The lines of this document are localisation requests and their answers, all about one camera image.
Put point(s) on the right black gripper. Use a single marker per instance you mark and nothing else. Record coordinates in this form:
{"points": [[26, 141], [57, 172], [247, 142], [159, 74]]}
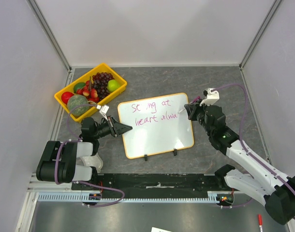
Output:
{"points": [[194, 110]]}

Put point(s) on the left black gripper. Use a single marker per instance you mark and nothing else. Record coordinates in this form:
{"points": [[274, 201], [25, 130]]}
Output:
{"points": [[116, 128]]}

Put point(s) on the purple whiteboard marker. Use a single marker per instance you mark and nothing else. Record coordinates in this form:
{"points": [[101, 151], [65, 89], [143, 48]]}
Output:
{"points": [[197, 98]]}

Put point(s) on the yellow-framed whiteboard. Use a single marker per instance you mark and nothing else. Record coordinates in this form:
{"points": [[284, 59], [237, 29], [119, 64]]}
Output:
{"points": [[159, 125]]}

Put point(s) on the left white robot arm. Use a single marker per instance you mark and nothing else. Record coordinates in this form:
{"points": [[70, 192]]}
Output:
{"points": [[58, 161]]}

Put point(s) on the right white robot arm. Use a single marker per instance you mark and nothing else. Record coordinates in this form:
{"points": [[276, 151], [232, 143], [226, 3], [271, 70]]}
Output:
{"points": [[264, 183]]}

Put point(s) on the white whiteboard eraser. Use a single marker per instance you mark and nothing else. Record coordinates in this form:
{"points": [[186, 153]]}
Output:
{"points": [[93, 161]]}

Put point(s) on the red cherry bunch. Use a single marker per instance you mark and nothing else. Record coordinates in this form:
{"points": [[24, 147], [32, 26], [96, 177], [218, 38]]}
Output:
{"points": [[90, 92]]}

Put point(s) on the light green apple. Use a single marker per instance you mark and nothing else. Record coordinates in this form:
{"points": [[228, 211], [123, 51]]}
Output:
{"points": [[112, 85]]}

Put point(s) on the yellow plastic fruit bin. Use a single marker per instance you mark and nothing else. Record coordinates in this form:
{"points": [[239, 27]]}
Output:
{"points": [[88, 77]]}

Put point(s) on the green netted melon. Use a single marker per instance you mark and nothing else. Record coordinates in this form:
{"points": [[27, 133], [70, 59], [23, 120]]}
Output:
{"points": [[78, 105]]}

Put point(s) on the dark purple grape bunch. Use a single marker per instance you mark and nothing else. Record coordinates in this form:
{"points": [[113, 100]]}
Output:
{"points": [[100, 83]]}

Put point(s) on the green lime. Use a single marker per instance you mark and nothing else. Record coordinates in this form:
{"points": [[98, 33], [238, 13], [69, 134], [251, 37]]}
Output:
{"points": [[79, 87]]}

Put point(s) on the red apple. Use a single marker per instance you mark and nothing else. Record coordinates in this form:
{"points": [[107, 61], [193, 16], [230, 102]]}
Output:
{"points": [[66, 96]]}

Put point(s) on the white paper sheet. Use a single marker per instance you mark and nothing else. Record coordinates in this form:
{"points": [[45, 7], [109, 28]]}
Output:
{"points": [[155, 229]]}

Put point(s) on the red pen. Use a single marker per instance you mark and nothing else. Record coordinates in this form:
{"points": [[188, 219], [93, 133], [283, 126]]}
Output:
{"points": [[260, 222]]}

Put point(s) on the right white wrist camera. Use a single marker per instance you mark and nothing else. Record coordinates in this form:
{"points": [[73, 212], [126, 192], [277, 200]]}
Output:
{"points": [[211, 97]]}

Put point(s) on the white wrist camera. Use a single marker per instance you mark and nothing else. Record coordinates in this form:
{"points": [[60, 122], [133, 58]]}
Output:
{"points": [[211, 97], [102, 110]]}

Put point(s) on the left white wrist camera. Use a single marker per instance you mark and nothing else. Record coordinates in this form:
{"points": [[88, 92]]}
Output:
{"points": [[102, 110]]}

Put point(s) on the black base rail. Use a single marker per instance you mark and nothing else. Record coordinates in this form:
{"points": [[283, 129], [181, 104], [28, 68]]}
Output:
{"points": [[162, 186]]}

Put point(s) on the white slotted cable duct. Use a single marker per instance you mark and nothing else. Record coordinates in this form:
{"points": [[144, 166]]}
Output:
{"points": [[95, 197]]}

